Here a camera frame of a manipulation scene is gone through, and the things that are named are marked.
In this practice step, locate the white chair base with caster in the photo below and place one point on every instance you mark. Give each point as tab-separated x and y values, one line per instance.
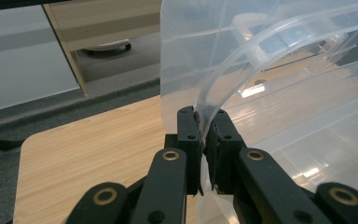
112	46

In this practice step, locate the white cabinet panel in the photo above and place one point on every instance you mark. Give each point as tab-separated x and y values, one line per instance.
21	68

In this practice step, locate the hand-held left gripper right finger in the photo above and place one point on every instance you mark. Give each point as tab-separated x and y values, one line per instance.
223	149

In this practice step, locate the clear plastic storage box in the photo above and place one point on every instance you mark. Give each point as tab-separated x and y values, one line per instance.
292	93

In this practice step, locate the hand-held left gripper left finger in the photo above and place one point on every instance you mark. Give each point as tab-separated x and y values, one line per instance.
188	143

